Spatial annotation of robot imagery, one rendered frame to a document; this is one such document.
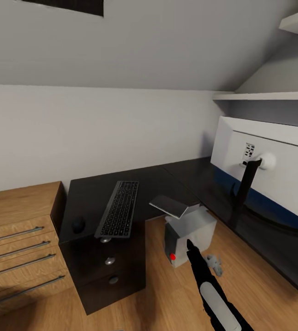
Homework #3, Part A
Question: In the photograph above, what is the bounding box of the notebook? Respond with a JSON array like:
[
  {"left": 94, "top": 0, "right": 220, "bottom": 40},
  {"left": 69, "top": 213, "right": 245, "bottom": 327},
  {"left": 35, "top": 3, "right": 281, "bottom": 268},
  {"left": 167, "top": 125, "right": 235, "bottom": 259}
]
[{"left": 149, "top": 194, "right": 188, "bottom": 219}]

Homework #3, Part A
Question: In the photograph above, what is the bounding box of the mouse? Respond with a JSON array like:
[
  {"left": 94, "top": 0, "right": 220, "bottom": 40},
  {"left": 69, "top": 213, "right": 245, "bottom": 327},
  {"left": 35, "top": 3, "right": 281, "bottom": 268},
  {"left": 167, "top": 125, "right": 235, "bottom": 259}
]
[{"left": 72, "top": 217, "right": 85, "bottom": 231}]

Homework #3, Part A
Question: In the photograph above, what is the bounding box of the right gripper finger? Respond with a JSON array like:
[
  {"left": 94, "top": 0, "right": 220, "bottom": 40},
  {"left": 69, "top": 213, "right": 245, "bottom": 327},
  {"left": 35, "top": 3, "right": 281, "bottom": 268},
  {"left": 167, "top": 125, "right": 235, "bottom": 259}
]
[{"left": 187, "top": 239, "right": 195, "bottom": 249}]

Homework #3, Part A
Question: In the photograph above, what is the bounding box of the monitor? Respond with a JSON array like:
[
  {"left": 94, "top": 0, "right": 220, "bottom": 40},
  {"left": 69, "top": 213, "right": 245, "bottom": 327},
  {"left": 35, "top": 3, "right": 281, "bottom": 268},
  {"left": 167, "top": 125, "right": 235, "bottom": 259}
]
[{"left": 210, "top": 116, "right": 298, "bottom": 233}]

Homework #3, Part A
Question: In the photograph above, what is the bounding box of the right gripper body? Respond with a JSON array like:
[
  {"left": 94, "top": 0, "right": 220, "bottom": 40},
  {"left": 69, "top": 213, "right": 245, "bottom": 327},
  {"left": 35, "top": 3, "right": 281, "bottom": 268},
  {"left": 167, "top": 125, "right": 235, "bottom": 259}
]
[{"left": 187, "top": 238, "right": 209, "bottom": 275}]

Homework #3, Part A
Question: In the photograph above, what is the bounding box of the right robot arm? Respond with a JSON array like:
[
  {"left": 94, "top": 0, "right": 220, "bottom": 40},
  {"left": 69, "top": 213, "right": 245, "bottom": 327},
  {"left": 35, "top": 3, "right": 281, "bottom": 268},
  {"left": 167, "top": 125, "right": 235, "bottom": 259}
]
[{"left": 187, "top": 238, "right": 254, "bottom": 331}]

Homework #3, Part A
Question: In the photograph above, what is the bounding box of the keyboard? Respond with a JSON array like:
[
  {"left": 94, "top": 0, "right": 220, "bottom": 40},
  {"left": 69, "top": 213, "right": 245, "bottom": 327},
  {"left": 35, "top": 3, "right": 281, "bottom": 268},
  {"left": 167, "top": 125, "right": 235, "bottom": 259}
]
[{"left": 94, "top": 181, "right": 139, "bottom": 238}]

